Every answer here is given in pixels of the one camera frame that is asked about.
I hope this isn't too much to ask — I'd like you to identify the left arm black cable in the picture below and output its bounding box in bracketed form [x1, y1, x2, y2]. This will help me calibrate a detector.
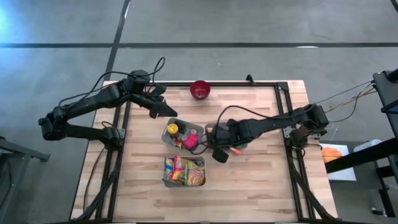
[58, 57, 166, 106]

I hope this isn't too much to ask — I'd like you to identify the blue yellow ramen packet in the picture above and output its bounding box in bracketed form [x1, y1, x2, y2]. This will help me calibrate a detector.
[164, 157, 175, 182]

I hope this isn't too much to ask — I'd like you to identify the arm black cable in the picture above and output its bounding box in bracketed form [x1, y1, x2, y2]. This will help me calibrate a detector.
[198, 105, 280, 156]
[58, 57, 166, 106]

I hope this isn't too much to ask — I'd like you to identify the small black device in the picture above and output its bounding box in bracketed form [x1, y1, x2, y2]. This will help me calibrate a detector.
[371, 207, 388, 218]

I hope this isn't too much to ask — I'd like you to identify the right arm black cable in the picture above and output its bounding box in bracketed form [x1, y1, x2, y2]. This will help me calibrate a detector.
[198, 105, 280, 156]

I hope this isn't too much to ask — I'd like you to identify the red ramen packet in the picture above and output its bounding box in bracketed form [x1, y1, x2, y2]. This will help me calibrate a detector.
[171, 156, 188, 184]

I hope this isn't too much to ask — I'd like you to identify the white plastic bin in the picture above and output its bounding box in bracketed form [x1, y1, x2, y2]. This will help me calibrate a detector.
[162, 155, 206, 188]
[160, 117, 205, 153]

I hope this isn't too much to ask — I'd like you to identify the brown hanging cable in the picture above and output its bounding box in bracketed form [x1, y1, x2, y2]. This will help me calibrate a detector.
[82, 147, 105, 214]

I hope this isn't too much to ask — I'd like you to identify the red and black bowl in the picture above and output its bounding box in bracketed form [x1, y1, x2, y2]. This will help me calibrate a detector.
[189, 80, 211, 101]

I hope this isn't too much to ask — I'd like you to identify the black diagonal bar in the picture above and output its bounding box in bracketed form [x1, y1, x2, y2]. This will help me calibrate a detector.
[325, 138, 398, 174]

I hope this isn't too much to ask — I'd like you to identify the orange cloth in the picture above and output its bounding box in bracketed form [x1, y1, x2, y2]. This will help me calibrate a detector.
[321, 146, 343, 164]

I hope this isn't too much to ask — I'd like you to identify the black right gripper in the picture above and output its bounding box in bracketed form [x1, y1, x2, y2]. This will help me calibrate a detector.
[211, 118, 249, 164]

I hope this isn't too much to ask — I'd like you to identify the black aluminium table frame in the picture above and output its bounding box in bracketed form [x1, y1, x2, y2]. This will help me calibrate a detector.
[74, 74, 340, 222]

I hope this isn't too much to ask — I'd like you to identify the dark jar yellow lid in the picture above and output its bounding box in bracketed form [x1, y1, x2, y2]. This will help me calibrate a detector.
[167, 123, 180, 139]

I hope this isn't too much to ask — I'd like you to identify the white sheet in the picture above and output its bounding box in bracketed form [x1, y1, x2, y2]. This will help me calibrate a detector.
[319, 142, 358, 182]

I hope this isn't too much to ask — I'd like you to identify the red patterned box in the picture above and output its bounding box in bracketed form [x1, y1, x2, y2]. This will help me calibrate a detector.
[184, 133, 200, 151]

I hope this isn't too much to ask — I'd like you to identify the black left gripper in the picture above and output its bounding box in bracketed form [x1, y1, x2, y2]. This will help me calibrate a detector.
[141, 83, 178, 119]

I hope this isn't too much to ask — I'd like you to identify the grey metal stand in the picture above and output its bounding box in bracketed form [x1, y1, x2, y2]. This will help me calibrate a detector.
[0, 136, 50, 224]

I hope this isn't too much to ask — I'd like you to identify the coloured cable bundle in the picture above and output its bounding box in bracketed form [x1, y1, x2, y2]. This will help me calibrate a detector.
[315, 80, 377, 124]

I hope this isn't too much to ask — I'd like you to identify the white plastic container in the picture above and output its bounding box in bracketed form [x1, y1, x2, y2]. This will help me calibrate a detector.
[353, 139, 382, 153]

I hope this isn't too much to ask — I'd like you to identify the black equipment cart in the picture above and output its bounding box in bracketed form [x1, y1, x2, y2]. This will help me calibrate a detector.
[372, 68, 398, 139]

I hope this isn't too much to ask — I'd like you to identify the lime chili ramen packet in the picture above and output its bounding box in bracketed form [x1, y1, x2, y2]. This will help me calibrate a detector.
[185, 160, 206, 187]

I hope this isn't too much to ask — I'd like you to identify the dark grey translucent bin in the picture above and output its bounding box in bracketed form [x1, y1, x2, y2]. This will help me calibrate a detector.
[204, 121, 249, 151]

